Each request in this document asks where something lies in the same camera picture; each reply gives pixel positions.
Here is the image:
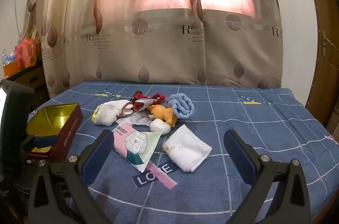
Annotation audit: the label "beige leaf print curtain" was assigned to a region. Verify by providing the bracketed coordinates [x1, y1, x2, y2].
[26, 0, 284, 100]

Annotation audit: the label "blue fluffy towel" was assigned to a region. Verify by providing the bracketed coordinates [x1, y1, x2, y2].
[167, 93, 195, 119]

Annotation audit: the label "dark wooden cabinet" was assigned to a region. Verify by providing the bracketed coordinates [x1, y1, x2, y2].
[5, 65, 49, 108]

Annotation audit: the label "orange rubber animal toy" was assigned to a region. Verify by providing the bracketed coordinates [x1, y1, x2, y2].
[146, 104, 178, 128]

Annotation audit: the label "brown wooden door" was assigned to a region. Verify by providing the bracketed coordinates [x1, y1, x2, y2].
[298, 0, 339, 140]

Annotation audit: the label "white knit pouch red trim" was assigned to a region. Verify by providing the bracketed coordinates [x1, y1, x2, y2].
[97, 99, 134, 119]

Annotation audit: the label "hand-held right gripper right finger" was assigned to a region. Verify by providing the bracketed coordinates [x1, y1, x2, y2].
[224, 129, 311, 224]

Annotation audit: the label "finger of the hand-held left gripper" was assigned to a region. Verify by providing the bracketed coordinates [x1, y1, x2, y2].
[21, 135, 58, 158]

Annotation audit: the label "orange box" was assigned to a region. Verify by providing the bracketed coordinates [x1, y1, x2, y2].
[3, 60, 24, 77]

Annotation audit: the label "brass door handle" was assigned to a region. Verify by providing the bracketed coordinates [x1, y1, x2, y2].
[321, 30, 333, 55]

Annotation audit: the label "green and white wipes packet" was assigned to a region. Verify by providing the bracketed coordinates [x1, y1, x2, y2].
[113, 126, 162, 174]

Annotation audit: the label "red tin box gold inside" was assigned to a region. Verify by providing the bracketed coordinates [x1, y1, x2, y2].
[26, 103, 82, 163]

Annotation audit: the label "blue plaid bed sheet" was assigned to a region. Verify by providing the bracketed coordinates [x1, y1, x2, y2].
[28, 81, 339, 224]

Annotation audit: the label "floral printed plastic packet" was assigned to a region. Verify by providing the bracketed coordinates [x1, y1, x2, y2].
[116, 111, 152, 127]

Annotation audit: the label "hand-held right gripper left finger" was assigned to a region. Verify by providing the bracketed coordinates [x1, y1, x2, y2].
[28, 129, 115, 224]

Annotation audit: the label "orange plastic bag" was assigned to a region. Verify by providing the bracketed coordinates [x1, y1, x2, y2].
[14, 37, 38, 69]

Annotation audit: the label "white fluffy towel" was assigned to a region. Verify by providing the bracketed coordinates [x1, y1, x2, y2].
[92, 108, 118, 126]

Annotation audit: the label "white cotton ball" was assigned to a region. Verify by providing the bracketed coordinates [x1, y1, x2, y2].
[150, 119, 170, 134]

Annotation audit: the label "blue and white bottles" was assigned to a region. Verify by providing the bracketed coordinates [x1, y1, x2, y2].
[2, 53, 16, 66]

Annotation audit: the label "satin drawstring bag red cord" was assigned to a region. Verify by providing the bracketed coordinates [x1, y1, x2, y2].
[131, 92, 166, 112]

